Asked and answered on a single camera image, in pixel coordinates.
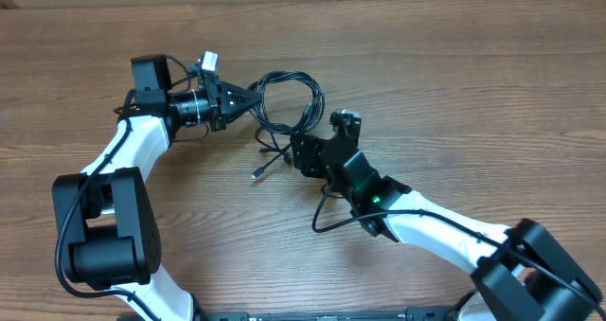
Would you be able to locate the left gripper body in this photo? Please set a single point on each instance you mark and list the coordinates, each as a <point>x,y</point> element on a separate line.
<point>213,93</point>

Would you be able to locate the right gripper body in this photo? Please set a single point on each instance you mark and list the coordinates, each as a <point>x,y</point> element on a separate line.
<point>310,168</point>

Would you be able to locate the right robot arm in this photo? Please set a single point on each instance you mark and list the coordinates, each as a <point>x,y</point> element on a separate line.
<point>519,272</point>

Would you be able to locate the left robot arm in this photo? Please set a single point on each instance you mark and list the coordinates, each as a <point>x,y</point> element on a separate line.
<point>108,239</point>

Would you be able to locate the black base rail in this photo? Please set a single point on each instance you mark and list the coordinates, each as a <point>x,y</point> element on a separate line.
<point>436,313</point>

